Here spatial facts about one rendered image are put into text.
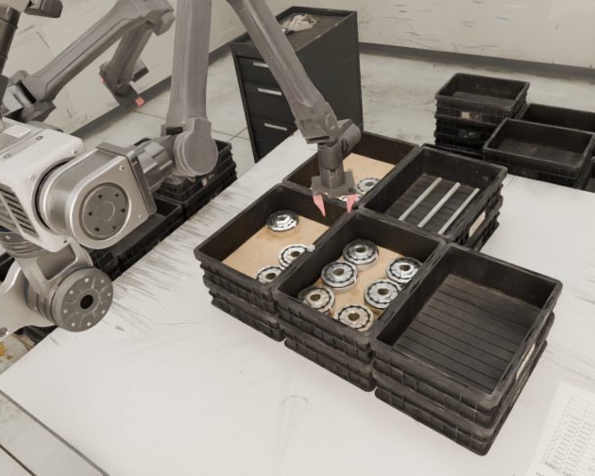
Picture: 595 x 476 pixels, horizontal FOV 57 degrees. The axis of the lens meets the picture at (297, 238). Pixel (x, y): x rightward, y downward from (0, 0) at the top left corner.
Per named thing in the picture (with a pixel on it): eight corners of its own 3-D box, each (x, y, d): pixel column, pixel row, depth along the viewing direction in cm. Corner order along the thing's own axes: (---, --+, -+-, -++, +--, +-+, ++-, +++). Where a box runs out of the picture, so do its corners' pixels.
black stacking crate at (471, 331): (488, 435, 116) (493, 404, 108) (369, 371, 132) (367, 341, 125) (555, 315, 137) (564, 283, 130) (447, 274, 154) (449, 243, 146)
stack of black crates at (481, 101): (519, 157, 309) (531, 81, 281) (501, 184, 291) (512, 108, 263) (451, 143, 329) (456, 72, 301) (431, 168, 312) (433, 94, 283)
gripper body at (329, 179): (312, 182, 138) (308, 158, 133) (351, 177, 137) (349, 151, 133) (314, 197, 133) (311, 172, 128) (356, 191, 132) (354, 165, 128)
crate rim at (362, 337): (366, 347, 126) (365, 339, 124) (269, 297, 142) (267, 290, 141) (448, 247, 148) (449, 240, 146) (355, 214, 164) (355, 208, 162)
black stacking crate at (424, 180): (446, 272, 154) (448, 242, 147) (358, 238, 170) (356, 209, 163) (504, 198, 176) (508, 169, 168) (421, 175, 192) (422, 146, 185)
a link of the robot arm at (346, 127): (296, 123, 127) (324, 118, 121) (322, 101, 133) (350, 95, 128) (315, 168, 132) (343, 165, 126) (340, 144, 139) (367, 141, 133)
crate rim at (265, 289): (269, 297, 142) (267, 290, 141) (192, 257, 158) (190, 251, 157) (355, 214, 164) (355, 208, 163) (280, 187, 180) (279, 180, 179)
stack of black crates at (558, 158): (577, 214, 265) (598, 132, 237) (560, 251, 248) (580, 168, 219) (495, 195, 285) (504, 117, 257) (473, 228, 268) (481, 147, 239)
